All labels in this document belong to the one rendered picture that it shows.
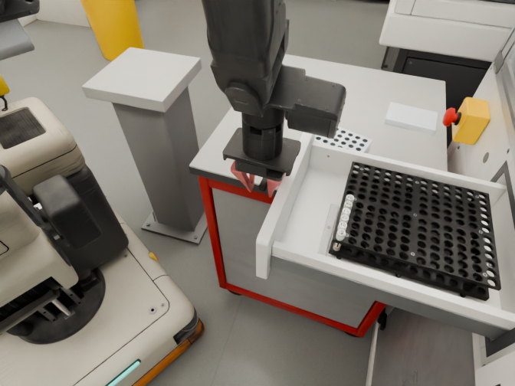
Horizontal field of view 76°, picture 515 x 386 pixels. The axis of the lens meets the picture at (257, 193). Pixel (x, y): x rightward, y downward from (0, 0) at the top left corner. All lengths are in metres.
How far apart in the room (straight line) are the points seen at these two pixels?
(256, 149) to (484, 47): 0.97
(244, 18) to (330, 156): 0.42
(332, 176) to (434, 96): 0.56
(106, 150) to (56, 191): 1.32
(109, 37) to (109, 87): 1.87
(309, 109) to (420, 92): 0.79
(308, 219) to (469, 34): 0.87
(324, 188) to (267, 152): 0.22
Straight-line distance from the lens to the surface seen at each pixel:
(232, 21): 0.28
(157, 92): 1.08
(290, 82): 0.39
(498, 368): 0.52
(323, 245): 0.55
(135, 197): 1.83
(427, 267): 0.51
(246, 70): 0.31
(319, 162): 0.66
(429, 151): 0.92
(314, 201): 0.62
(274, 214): 0.47
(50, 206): 0.84
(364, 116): 0.98
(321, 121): 0.39
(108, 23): 2.96
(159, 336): 1.13
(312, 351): 1.37
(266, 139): 0.43
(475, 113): 0.81
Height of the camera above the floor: 1.30
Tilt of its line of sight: 49 degrees down
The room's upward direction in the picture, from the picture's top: straight up
